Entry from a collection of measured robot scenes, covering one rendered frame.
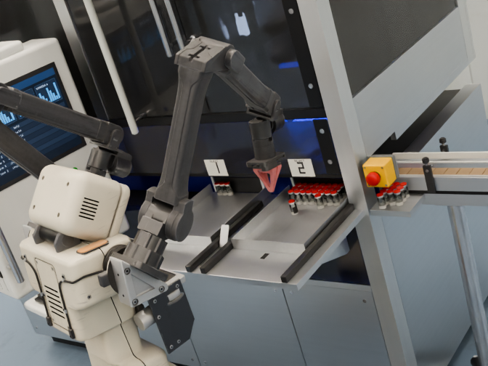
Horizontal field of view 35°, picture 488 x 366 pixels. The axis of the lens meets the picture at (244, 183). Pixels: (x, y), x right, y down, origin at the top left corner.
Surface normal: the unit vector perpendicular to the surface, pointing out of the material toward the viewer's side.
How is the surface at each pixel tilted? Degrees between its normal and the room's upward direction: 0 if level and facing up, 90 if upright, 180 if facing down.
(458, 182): 90
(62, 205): 48
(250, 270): 0
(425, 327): 90
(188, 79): 73
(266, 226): 0
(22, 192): 90
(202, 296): 90
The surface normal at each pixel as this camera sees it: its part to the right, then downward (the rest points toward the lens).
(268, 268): -0.28, -0.88
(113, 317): 0.65, 0.12
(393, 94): 0.79, 0.01
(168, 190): -0.43, 0.18
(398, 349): -0.55, 0.47
